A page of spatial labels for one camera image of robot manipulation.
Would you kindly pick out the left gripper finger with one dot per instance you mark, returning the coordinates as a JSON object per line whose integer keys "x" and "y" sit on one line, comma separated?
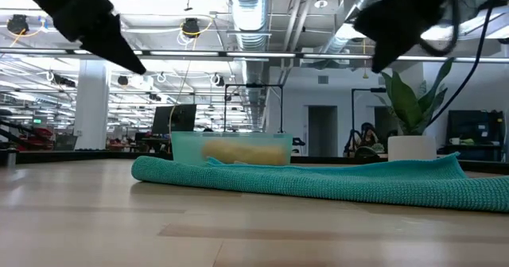
{"x": 99, "y": 28}

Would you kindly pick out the white pillar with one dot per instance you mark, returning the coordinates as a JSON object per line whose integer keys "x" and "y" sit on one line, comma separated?
{"x": 92, "y": 108}

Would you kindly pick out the green plant in white pot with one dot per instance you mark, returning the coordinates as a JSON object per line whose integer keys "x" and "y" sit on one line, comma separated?
{"x": 411, "y": 148}

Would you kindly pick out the white mug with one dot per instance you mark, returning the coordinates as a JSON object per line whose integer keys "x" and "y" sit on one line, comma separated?
{"x": 454, "y": 141}

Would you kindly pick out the black metal table frame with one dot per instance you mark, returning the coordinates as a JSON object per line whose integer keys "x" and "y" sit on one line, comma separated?
{"x": 79, "y": 155}

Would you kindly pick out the black shelf unit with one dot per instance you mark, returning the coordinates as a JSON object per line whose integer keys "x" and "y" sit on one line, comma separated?
{"x": 477, "y": 128}

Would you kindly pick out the black background monitor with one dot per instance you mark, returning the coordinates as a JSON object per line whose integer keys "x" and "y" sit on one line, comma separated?
{"x": 175, "y": 118}

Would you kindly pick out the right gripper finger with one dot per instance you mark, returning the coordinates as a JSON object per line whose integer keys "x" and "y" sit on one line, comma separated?
{"x": 397, "y": 28}

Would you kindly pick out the translucent teal plastic basket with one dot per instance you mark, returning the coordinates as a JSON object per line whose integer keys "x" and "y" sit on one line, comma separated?
{"x": 187, "y": 148}

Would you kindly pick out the teal microfiber towel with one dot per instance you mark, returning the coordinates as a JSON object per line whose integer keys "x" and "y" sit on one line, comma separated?
{"x": 318, "y": 183}

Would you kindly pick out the orange microfiber towel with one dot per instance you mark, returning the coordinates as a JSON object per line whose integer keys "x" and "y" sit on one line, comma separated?
{"x": 242, "y": 152}

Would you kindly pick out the silver ventilation duct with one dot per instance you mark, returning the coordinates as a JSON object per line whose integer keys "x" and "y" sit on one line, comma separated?
{"x": 250, "y": 28}

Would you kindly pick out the person with headphones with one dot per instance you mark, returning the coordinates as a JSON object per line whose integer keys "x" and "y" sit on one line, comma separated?
{"x": 366, "y": 136}

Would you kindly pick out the overhead LED light bar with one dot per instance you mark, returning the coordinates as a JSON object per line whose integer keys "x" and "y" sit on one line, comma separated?
{"x": 183, "y": 53}

